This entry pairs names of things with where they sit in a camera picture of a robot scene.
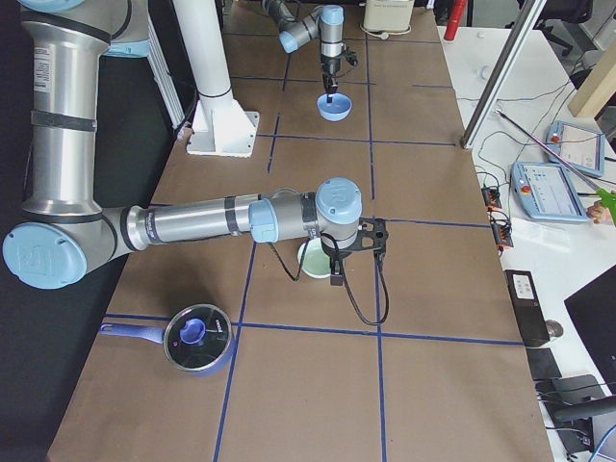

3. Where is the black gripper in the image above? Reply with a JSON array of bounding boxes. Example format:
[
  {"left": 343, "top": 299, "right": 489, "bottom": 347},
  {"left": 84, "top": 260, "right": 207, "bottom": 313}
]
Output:
[
  {"left": 320, "top": 233, "right": 365, "bottom": 285},
  {"left": 321, "top": 55, "right": 341, "bottom": 104}
]

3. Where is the blue bowl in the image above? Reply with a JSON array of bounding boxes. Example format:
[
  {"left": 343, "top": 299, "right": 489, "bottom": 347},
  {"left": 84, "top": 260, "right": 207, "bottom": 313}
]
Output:
[{"left": 317, "top": 93, "right": 352, "bottom": 122}]

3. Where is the green bowl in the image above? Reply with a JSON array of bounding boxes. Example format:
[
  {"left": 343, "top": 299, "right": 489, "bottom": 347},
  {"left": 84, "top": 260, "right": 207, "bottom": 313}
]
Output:
[{"left": 297, "top": 239, "right": 330, "bottom": 279}]

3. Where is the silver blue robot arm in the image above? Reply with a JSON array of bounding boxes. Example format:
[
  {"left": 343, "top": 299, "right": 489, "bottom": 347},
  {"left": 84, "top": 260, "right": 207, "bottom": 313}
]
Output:
[
  {"left": 262, "top": 0, "right": 346, "bottom": 103},
  {"left": 2, "top": 1, "right": 363, "bottom": 290}
]

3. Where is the person's hand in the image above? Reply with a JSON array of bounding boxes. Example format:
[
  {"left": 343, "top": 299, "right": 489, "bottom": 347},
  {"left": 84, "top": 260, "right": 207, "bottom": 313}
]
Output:
[{"left": 586, "top": 200, "right": 612, "bottom": 224}]

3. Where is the cream white appliance box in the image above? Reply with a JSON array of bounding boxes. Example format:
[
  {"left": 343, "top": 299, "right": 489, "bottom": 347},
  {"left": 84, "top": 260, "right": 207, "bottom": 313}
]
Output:
[{"left": 362, "top": 0, "right": 414, "bottom": 33}]

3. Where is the red cylinder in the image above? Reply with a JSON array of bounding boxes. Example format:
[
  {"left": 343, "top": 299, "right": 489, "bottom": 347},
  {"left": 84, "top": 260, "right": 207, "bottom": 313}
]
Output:
[{"left": 444, "top": 0, "right": 468, "bottom": 41}]

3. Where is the blue saucepan with glass lid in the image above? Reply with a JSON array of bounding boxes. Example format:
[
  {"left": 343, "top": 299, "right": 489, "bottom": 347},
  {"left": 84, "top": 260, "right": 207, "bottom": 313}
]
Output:
[{"left": 99, "top": 304, "right": 236, "bottom": 376}]

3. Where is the black box with white label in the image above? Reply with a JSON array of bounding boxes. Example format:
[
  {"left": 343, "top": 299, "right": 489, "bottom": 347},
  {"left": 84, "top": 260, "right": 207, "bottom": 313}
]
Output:
[{"left": 504, "top": 269, "right": 550, "bottom": 347}]

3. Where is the near teach pendant tablet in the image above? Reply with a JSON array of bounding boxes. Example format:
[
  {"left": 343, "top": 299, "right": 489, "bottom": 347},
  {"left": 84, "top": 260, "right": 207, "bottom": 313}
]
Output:
[{"left": 511, "top": 162, "right": 588, "bottom": 222}]

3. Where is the teach pendant tablet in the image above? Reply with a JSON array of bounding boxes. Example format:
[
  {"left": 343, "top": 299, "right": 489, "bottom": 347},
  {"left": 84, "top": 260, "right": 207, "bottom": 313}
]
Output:
[
  {"left": 546, "top": 120, "right": 605, "bottom": 178},
  {"left": 511, "top": 162, "right": 588, "bottom": 222}
]

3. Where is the black monitor corner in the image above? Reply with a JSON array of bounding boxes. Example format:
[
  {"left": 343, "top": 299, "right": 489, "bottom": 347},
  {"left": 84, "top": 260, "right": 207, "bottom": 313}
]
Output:
[{"left": 565, "top": 269, "right": 615, "bottom": 391}]

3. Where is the far teach pendant tablet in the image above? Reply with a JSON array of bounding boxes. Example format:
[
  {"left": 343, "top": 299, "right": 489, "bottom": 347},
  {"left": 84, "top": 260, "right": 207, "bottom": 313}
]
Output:
[{"left": 546, "top": 120, "right": 605, "bottom": 178}]

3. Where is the wooden board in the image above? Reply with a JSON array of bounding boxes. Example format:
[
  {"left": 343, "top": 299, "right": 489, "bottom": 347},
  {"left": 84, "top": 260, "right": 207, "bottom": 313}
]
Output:
[{"left": 568, "top": 26, "right": 615, "bottom": 118}]

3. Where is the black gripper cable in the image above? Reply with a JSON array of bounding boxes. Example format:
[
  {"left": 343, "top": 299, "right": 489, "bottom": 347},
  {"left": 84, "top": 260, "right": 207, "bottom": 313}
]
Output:
[
  {"left": 267, "top": 230, "right": 390, "bottom": 326},
  {"left": 336, "top": 45, "right": 360, "bottom": 81}
]

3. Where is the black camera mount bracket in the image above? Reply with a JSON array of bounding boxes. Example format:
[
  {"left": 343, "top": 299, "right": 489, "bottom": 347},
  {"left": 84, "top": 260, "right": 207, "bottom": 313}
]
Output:
[{"left": 357, "top": 218, "right": 389, "bottom": 253}]

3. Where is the white pedestal column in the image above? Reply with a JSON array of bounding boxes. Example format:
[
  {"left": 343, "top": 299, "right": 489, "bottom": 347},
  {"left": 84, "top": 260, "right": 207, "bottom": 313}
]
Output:
[{"left": 173, "top": 0, "right": 260, "bottom": 158}]

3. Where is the black power strip with cables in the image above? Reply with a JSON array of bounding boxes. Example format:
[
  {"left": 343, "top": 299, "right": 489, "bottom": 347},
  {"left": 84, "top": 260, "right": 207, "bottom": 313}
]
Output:
[{"left": 481, "top": 186, "right": 514, "bottom": 254}]

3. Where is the aluminium profile post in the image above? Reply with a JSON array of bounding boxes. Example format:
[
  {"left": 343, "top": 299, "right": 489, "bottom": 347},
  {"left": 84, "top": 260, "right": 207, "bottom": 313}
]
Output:
[{"left": 460, "top": 0, "right": 547, "bottom": 149}]

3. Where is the green handled pointer stick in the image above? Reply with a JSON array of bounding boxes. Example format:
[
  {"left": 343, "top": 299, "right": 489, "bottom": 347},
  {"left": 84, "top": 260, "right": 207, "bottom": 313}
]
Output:
[{"left": 496, "top": 110, "right": 615, "bottom": 219}]

